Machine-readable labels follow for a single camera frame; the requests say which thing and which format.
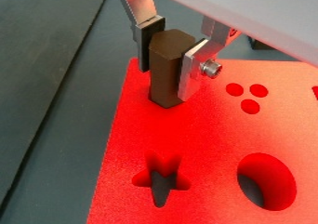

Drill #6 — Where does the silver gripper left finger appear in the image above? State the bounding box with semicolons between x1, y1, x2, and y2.
120;0;166;72

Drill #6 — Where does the brown hexagonal peg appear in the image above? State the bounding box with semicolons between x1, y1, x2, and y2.
150;29;195;109

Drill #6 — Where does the red shape sorting block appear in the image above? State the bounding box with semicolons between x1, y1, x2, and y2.
87;59;318;224

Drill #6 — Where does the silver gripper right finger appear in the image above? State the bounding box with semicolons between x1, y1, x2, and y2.
178;17;239;101

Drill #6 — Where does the dark curved holder block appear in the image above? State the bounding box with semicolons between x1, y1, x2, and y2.
249;36;274;50

